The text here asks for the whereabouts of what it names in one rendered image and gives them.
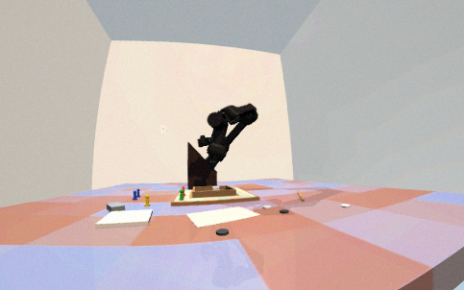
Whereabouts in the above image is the white flat sheet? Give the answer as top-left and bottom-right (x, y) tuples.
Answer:
(186, 206), (260, 228)

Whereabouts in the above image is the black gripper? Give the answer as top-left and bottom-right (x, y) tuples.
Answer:
(207, 131), (226, 171)

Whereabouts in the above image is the white flat slab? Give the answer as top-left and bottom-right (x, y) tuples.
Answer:
(95, 209), (153, 229)

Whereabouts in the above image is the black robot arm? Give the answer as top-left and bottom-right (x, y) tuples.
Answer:
(197, 104), (258, 162)

